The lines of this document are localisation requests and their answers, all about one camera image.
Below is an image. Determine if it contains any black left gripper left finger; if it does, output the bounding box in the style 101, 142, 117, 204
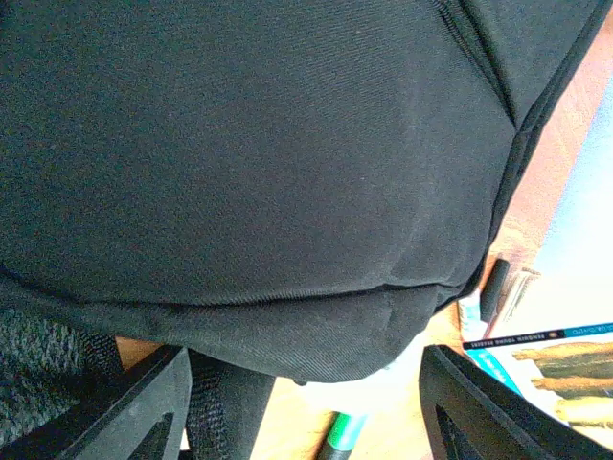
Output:
1, 346, 192, 459

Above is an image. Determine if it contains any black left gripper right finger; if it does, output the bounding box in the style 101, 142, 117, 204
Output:
419, 345, 612, 459

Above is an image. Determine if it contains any dog picture book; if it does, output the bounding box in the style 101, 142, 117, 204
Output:
464, 88, 612, 433

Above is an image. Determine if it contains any black student backpack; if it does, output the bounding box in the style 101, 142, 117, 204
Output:
1, 1, 611, 459

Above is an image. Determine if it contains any green black highlighter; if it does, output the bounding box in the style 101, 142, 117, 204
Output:
316, 412, 368, 460

